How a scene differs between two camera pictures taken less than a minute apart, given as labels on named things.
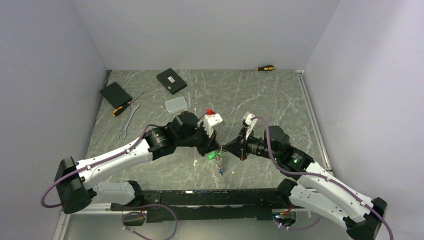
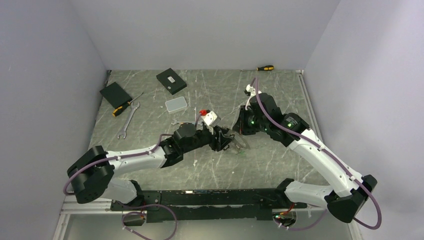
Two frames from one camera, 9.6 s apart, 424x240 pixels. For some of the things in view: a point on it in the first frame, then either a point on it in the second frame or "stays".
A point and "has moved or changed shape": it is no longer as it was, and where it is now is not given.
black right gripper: (235, 146) → (237, 127)
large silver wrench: (133, 108) stays
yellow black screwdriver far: (270, 67) stays
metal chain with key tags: (220, 163) has moved or changed shape
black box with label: (173, 83) stays
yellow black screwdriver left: (120, 108) stays
